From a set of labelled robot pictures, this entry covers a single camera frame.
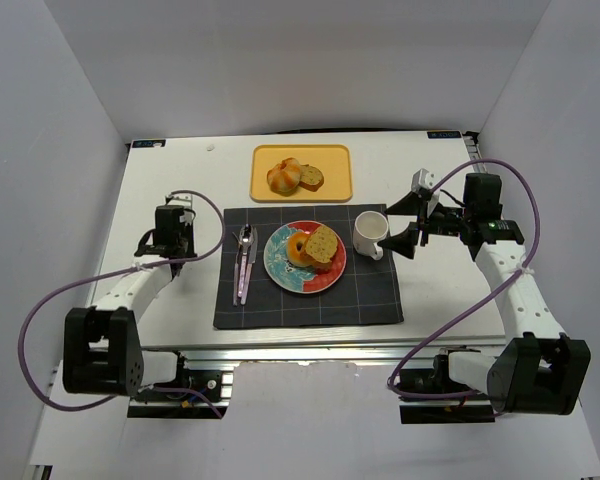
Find bread slice back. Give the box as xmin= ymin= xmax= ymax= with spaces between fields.
xmin=301 ymin=225 xmax=339 ymax=271

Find bread slice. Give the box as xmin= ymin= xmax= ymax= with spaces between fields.
xmin=299 ymin=164 xmax=325 ymax=192
xmin=301 ymin=225 xmax=339 ymax=271

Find orange bagel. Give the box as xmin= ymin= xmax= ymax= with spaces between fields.
xmin=286 ymin=231 xmax=311 ymax=268

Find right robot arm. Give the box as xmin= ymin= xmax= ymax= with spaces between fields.
xmin=380 ymin=169 xmax=591 ymax=415

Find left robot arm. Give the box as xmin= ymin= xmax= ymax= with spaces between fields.
xmin=62 ymin=198 xmax=196 ymax=397

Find bread slice front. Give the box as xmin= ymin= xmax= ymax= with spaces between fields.
xmin=299 ymin=164 xmax=325 ymax=192

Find white mug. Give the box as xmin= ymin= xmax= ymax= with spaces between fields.
xmin=352 ymin=211 xmax=389 ymax=261

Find right blue corner label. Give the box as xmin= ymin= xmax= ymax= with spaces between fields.
xmin=426 ymin=130 xmax=463 ymax=139

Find blue corner label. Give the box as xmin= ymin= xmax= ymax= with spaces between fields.
xmin=426 ymin=130 xmax=463 ymax=139
xmin=131 ymin=139 xmax=166 ymax=149

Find left blue corner label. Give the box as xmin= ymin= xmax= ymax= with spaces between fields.
xmin=131 ymin=139 xmax=166 ymax=149

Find dark checked placemat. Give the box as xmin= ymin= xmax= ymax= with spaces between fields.
xmin=213 ymin=204 xmax=404 ymax=330

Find red and teal plate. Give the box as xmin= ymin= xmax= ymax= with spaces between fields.
xmin=263 ymin=220 xmax=347 ymax=294

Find yellow tray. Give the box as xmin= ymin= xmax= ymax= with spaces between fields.
xmin=250 ymin=144 xmax=353 ymax=203

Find striped orange bun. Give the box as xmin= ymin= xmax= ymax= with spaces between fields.
xmin=267 ymin=157 xmax=302 ymax=195

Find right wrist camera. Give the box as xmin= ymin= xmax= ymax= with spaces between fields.
xmin=411 ymin=168 xmax=436 ymax=198

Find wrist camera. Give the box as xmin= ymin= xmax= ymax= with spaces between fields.
xmin=411 ymin=168 xmax=436 ymax=198
xmin=165 ymin=193 xmax=196 ymax=224

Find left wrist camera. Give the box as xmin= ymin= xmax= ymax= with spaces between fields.
xmin=165 ymin=193 xmax=196 ymax=224

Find pink handled spoon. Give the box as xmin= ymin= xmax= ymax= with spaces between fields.
xmin=233 ymin=224 xmax=258 ymax=306

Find pink handled knife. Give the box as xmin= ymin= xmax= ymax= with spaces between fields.
xmin=240 ymin=225 xmax=258 ymax=305

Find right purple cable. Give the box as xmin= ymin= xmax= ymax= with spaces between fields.
xmin=385 ymin=158 xmax=540 ymax=417

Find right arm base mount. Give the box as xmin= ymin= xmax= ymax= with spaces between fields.
xmin=398 ymin=368 xmax=497 ymax=425

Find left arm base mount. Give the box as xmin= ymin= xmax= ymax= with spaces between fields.
xmin=127 ymin=368 xmax=229 ymax=420

